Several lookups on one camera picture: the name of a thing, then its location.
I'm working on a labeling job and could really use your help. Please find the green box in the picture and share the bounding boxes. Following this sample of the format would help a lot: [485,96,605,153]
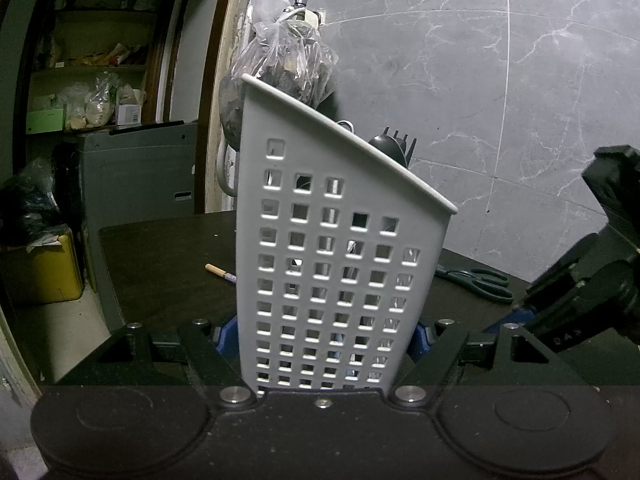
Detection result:
[25,109,65,135]

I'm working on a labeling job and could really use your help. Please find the door frame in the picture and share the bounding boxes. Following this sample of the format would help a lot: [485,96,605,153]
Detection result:
[0,0,253,396]

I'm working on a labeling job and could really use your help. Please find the wooden shelf cabinet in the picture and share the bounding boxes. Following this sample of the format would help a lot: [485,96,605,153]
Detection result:
[12,0,199,137]

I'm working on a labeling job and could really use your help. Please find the clear bag of food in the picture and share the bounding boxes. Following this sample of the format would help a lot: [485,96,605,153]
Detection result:
[84,73,117,129]

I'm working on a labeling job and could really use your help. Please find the white perforated utensil basket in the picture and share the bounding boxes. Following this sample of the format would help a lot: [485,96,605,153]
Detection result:
[234,73,459,394]

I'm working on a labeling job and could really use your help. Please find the metal fork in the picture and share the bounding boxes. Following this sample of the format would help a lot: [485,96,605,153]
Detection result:
[384,127,419,171]

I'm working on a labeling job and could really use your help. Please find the dark green handled scissors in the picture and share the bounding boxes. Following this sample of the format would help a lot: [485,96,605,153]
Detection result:
[434,265,515,305]

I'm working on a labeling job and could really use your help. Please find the white hose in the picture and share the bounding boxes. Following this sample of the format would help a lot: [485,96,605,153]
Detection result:
[215,142,241,199]

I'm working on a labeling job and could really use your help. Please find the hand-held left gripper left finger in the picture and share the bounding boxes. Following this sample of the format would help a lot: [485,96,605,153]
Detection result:
[50,311,257,407]

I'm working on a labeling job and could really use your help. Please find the black plastic bag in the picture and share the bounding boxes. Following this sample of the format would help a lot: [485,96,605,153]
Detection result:
[0,157,64,249]

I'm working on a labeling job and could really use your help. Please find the yellow box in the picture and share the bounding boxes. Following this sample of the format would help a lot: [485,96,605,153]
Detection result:
[0,229,84,304]

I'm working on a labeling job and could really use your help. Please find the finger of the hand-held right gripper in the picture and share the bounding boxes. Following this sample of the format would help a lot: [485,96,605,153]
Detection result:
[482,227,632,362]

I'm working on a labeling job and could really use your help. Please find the white labelled box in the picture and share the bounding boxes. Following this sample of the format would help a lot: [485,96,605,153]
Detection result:
[115,103,143,126]

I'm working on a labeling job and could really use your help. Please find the hanging plastic bag dark contents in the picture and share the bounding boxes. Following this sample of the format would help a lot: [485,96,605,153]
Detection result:
[218,20,341,149]

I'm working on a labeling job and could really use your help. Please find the grey washing machine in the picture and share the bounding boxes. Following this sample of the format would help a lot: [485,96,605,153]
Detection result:
[74,120,199,292]

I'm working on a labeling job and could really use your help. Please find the wall tap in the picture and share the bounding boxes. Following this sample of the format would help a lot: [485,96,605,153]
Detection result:
[283,0,326,31]

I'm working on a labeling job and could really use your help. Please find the wooden chopstick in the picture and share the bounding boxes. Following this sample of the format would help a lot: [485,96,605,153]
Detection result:
[204,263,237,283]

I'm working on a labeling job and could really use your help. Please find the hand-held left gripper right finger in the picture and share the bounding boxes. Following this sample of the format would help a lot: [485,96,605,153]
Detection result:
[389,317,597,407]

